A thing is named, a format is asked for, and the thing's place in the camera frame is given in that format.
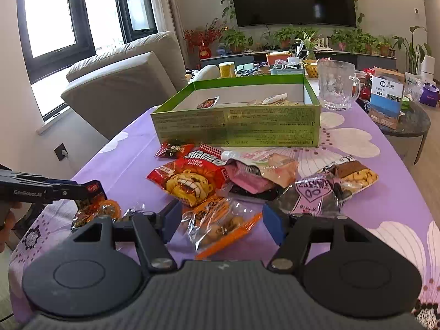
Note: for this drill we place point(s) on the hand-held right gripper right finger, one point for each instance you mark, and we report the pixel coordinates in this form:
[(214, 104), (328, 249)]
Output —
[(273, 225)]

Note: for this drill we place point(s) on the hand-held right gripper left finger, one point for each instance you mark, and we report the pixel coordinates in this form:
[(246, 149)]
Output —
[(172, 221)]

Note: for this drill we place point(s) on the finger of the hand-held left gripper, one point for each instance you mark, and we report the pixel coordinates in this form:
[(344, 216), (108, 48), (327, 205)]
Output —
[(68, 192), (44, 178)]

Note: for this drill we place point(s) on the black packet with round pastry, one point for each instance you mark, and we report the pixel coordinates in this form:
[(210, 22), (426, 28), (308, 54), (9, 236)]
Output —
[(99, 209)]

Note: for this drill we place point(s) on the red checked snack packet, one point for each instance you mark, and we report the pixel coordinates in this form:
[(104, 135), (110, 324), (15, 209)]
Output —
[(187, 182)]

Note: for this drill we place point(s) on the orange edged clear snack packet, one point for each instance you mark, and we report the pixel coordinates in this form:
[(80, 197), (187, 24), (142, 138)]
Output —
[(220, 227)]

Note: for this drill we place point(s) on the green cardboard box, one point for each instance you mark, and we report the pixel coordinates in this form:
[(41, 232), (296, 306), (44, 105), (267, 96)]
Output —
[(237, 127)]

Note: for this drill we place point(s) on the cream long snack packet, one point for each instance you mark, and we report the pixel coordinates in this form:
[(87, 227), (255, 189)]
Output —
[(275, 99)]

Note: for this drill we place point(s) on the person's left hand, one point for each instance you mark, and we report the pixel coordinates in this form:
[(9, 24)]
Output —
[(8, 233)]

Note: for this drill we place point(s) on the pink label snack packet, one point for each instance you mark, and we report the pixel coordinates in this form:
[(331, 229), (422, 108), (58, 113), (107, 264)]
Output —
[(311, 192)]

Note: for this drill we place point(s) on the pink spout pouch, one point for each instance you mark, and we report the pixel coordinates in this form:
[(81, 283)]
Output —
[(275, 168)]

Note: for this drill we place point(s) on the small red black snack packet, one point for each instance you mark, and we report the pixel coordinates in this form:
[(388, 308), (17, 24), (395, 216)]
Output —
[(173, 149)]

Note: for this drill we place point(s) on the brown yellow snack packet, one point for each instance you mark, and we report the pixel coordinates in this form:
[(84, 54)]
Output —
[(357, 175)]

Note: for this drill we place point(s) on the purple floral tablecloth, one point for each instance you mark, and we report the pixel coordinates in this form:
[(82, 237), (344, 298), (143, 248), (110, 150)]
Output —
[(378, 209)]

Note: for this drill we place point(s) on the beige sofa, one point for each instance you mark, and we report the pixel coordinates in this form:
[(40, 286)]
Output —
[(130, 86)]

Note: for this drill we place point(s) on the glass mug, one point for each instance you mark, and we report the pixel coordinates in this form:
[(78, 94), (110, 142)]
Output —
[(335, 86)]

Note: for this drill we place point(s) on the blue grey plastic basket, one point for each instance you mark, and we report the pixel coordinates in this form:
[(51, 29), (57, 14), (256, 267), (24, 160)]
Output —
[(287, 70)]

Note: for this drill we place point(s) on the yellow woven basket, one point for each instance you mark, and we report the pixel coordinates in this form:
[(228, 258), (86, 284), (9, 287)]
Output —
[(311, 69)]

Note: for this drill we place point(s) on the wide black framed window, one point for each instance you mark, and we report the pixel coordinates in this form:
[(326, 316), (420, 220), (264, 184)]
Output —
[(51, 17)]

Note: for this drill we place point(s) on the yellow can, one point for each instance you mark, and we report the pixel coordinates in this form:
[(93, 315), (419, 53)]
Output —
[(227, 69)]

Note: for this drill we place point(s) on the orange pink box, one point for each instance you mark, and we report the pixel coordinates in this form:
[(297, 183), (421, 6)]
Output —
[(278, 58)]

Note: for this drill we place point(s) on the blue white cardboard box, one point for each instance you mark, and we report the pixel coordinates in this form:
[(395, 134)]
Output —
[(385, 99)]

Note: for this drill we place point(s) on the grey television cabinet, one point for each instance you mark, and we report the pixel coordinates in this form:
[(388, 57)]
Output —
[(240, 56)]

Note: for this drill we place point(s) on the dark round stone table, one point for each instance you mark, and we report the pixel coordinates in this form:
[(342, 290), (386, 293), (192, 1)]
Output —
[(412, 123)]

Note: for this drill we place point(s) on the spider plant in vase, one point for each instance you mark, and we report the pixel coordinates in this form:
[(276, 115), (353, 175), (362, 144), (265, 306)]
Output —
[(309, 43)]

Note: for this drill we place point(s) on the red flower plant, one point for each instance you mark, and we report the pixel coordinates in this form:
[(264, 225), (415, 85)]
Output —
[(202, 36)]

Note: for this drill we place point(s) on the narrow black framed window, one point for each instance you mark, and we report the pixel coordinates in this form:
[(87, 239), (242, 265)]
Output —
[(137, 3)]

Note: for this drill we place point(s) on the row of potted green plants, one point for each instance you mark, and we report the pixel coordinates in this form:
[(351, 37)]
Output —
[(347, 37)]

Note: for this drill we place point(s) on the purple bag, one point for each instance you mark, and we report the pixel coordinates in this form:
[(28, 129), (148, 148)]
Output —
[(429, 94)]

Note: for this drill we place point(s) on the white curtain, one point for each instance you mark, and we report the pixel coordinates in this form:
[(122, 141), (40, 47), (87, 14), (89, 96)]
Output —
[(165, 3)]

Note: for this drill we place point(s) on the white air purifier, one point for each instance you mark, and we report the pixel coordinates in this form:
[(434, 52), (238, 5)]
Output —
[(428, 65)]

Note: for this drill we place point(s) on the tall leafy plant white pot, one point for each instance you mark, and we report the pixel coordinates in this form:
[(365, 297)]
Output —
[(412, 51)]

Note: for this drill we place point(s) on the dark wall socket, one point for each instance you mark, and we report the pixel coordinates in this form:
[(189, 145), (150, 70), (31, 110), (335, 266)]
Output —
[(62, 152)]

